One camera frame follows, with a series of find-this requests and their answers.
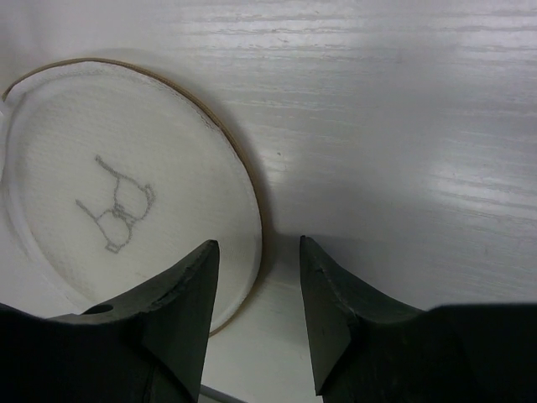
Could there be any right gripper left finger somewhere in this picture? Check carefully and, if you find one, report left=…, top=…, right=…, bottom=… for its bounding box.
left=1, top=240, right=220, bottom=402

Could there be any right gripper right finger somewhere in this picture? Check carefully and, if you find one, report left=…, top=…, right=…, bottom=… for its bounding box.
left=300, top=237, right=536, bottom=402

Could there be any white mesh laundry bag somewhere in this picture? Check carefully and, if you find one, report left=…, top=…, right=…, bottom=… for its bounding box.
left=1, top=59, right=265, bottom=331

